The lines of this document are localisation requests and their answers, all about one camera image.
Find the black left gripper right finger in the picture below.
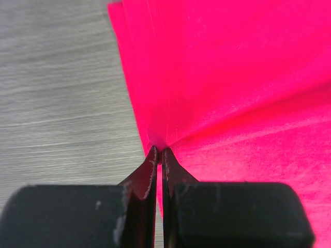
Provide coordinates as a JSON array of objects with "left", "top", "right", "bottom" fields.
[{"left": 162, "top": 148, "right": 315, "bottom": 247}]

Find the hot pink t shirt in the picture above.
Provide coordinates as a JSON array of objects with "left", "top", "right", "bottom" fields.
[{"left": 108, "top": 1, "right": 330, "bottom": 247}]

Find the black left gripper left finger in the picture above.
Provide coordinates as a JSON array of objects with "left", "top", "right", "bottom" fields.
[{"left": 1, "top": 147, "right": 158, "bottom": 247}]

